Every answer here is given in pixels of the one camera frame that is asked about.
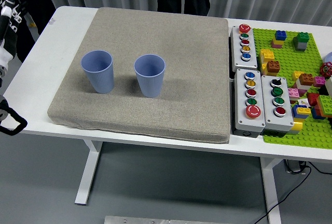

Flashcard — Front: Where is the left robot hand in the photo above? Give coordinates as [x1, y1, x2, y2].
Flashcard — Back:
[0, 0, 27, 67]

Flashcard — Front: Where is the white table leg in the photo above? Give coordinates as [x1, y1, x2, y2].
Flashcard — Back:
[74, 139, 104, 206]
[259, 156, 286, 224]

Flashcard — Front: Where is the silver metal plate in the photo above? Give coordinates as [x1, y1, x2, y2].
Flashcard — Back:
[104, 215, 216, 224]

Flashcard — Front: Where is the blue toy brick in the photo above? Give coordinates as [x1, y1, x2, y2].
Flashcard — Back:
[310, 107, 325, 120]
[274, 30, 288, 41]
[292, 104, 312, 120]

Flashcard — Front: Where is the green brick baseplate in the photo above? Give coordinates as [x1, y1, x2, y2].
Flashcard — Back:
[253, 27, 332, 150]

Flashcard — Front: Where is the white toy brick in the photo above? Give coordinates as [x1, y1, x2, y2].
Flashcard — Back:
[297, 80, 312, 91]

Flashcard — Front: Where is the grey-brown fabric mat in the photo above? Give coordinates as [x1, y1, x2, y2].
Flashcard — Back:
[47, 7, 231, 144]

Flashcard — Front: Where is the red toy brick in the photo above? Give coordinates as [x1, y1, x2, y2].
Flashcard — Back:
[307, 93, 321, 107]

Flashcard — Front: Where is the grey selector switch control box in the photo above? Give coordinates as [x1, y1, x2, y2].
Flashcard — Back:
[260, 75, 295, 135]

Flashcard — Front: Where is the blue ribbed plastic cup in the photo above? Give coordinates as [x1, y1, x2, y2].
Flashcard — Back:
[80, 50, 114, 94]
[133, 54, 166, 99]

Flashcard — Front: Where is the grey toy brick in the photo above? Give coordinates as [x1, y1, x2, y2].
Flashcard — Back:
[293, 37, 307, 52]

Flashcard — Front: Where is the large green toy brick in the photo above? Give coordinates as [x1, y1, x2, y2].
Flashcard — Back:
[316, 94, 332, 119]

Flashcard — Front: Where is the white block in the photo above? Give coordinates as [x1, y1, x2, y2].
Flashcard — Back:
[324, 77, 332, 96]

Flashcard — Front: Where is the red valve wheel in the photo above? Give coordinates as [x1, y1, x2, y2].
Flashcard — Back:
[319, 62, 332, 77]

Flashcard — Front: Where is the grey five-button control box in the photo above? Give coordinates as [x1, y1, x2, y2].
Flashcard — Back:
[230, 24, 259, 71]
[234, 68, 267, 138]

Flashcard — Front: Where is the black floor cable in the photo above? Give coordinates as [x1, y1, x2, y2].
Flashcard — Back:
[253, 160, 332, 224]

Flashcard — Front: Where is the orange toy brick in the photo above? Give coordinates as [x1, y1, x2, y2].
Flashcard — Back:
[298, 73, 314, 87]
[266, 60, 281, 76]

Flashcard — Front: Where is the grey power adapter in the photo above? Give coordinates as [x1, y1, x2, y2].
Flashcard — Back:
[284, 159, 308, 175]

